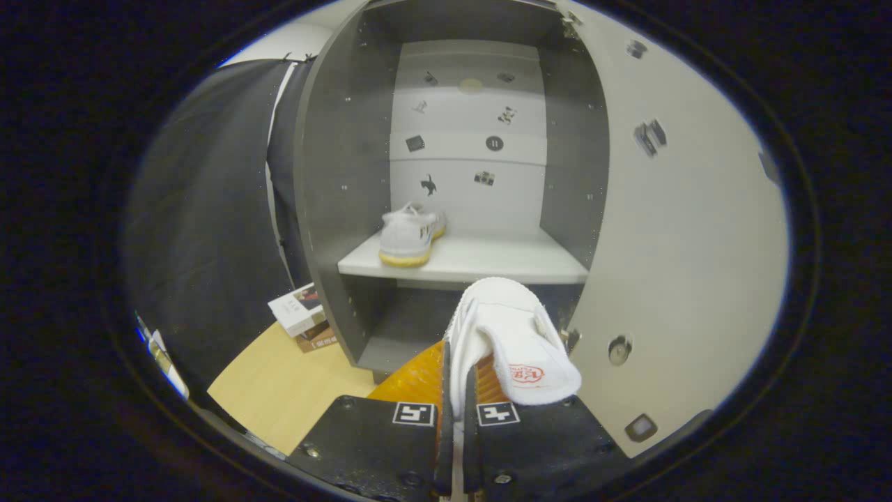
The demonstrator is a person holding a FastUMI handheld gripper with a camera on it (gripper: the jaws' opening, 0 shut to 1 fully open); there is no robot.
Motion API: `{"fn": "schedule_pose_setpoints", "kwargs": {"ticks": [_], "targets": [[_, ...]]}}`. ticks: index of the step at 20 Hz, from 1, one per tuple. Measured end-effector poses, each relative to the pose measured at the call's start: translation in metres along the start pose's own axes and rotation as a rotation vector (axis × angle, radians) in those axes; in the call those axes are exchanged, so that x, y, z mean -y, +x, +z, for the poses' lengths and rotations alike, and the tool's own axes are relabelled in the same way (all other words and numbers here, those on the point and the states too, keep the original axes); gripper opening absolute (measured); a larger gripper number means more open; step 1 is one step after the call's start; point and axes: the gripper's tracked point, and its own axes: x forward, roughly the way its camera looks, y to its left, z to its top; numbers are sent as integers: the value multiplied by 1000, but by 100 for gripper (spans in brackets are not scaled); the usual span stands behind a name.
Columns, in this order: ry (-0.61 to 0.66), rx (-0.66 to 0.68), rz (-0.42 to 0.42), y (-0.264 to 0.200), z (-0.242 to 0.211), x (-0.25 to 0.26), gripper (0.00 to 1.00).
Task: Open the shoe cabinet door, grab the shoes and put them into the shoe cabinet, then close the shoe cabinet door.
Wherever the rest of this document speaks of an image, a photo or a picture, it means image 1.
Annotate white shoe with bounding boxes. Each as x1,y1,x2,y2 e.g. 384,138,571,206
378,202,448,268
445,277,583,433

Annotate brown book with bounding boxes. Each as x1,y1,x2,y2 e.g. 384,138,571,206
296,322,340,353

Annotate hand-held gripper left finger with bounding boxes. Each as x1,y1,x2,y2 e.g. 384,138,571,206
287,340,455,499

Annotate dark grey shoe cabinet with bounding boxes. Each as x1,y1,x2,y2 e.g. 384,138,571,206
294,0,611,384

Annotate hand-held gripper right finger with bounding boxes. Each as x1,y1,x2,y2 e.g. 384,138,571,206
462,354,632,500

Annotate white cardboard box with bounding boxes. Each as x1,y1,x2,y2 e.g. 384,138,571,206
268,282,328,338

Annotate black backdrop cloth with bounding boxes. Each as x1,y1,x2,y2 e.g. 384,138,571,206
125,57,316,419

